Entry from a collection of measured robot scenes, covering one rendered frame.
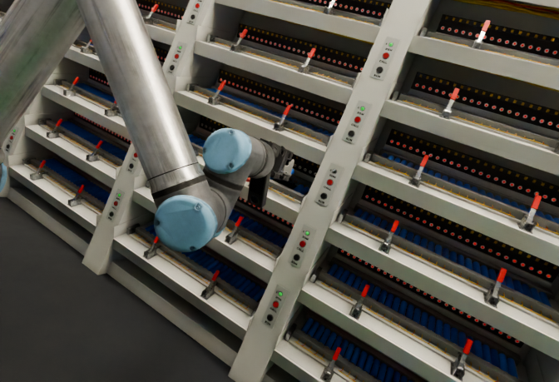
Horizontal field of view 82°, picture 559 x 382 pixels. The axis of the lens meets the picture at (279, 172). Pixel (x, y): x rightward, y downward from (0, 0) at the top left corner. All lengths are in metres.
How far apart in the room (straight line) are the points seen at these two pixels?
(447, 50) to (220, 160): 0.69
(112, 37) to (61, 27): 0.25
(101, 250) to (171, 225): 0.90
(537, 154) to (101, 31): 0.94
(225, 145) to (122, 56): 0.22
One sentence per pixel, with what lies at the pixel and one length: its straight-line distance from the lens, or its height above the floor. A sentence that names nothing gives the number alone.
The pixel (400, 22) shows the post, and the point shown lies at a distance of 1.06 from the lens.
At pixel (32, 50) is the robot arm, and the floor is 0.66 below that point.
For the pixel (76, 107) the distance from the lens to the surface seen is 1.60.
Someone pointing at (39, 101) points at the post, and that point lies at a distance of 1.83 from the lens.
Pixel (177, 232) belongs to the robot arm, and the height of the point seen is 0.50.
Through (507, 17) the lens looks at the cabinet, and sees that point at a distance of 1.31.
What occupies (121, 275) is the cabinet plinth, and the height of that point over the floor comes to 0.03.
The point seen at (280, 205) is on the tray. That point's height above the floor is 0.53.
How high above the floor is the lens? 0.67
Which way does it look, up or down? 2 degrees down
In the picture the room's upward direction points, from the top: 24 degrees clockwise
